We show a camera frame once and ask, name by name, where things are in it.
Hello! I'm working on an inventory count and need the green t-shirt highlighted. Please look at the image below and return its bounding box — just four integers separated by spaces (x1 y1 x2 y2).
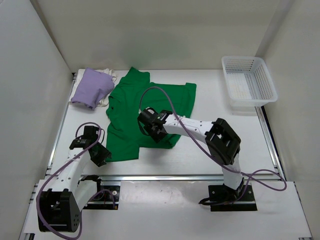
106 67 197 162

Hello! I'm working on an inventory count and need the cream white t-shirt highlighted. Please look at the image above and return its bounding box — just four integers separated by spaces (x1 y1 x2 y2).
74 67 118 106

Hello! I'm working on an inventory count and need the purple t-shirt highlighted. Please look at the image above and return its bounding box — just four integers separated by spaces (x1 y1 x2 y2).
70 67 116 111

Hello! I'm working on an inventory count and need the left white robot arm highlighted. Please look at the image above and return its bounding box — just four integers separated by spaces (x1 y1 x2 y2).
36 122 117 239

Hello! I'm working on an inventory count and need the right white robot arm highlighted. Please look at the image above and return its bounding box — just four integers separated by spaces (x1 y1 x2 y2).
137 107 244 194

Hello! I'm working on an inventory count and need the white plastic basket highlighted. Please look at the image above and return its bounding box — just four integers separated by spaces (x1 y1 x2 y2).
221 56 278 109

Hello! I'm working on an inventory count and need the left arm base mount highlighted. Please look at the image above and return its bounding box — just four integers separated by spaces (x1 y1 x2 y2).
78 175 121 211

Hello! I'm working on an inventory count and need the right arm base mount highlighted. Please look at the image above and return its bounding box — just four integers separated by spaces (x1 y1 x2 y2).
198 184 258 212

